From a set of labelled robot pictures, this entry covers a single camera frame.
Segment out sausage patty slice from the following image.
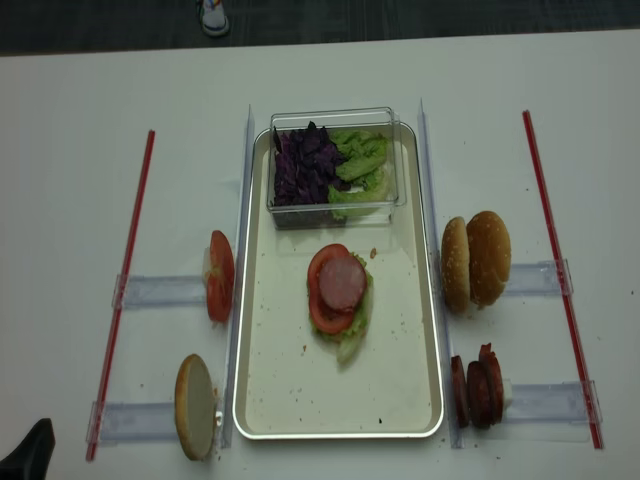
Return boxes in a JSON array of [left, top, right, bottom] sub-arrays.
[[318, 255, 367, 312]]

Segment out tomato slice on burger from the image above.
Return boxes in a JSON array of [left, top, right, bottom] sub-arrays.
[[307, 243, 368, 335]]

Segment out green lettuce in container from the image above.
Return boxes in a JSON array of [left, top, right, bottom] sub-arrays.
[[328, 129, 391, 204]]

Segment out upright tomato slice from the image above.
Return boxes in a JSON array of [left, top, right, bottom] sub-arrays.
[[204, 230, 235, 324]]

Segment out lettuce leaf on burger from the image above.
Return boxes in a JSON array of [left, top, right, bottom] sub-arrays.
[[309, 251, 374, 365]]

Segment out clear plastic salad container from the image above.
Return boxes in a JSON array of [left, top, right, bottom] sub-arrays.
[[266, 107, 406, 229]]

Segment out purple cabbage pieces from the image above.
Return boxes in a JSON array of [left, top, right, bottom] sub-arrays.
[[273, 121, 351, 206]]

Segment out white metal tray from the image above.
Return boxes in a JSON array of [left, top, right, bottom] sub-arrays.
[[233, 125, 444, 440]]

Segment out sesame bun left half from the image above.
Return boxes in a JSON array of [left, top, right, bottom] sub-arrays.
[[441, 216, 470, 315]]

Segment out brown bun right half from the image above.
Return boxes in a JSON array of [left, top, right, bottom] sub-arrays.
[[466, 211, 511, 308]]

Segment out upright bottom bun half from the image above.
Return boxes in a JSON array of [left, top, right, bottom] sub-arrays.
[[174, 354, 217, 461]]

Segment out back sausage slice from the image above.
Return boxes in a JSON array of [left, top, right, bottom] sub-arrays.
[[479, 343, 504, 424]]

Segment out front sausage slice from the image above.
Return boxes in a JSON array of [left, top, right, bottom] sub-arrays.
[[451, 355, 470, 428]]

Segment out middle sausage slice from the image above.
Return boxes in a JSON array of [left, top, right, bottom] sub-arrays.
[[467, 361, 493, 429]]

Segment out right red strip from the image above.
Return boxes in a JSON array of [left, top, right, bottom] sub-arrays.
[[522, 110, 604, 450]]

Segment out red strip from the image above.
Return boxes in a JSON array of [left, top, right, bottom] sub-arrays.
[[85, 130, 156, 463], [522, 110, 604, 450]]

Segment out left red strip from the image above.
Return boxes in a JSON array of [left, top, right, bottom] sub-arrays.
[[85, 130, 156, 463]]

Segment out black object at corner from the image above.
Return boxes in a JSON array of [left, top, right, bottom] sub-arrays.
[[0, 418, 56, 480]]

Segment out right clear divider rail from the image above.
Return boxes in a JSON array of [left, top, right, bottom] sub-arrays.
[[417, 99, 465, 450]]

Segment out clear divider rail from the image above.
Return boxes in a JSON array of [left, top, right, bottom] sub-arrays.
[[417, 99, 465, 450], [217, 106, 255, 449]]

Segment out left clear divider rail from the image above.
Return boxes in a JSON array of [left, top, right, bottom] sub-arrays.
[[217, 106, 255, 449]]

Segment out clear tomato holder rail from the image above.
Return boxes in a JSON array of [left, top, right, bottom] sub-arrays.
[[111, 275, 206, 310]]

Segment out clear bun top holder rail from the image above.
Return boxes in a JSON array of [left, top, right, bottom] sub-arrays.
[[503, 259, 574, 297]]

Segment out clear bun holder rail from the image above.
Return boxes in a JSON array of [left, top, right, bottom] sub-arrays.
[[503, 259, 574, 297], [86, 402, 178, 445]]

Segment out clear bun bottom holder rail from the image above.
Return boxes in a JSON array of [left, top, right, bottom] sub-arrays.
[[86, 402, 178, 445]]

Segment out clear sausage holder rail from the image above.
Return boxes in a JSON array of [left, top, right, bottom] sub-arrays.
[[502, 380, 602, 425]]

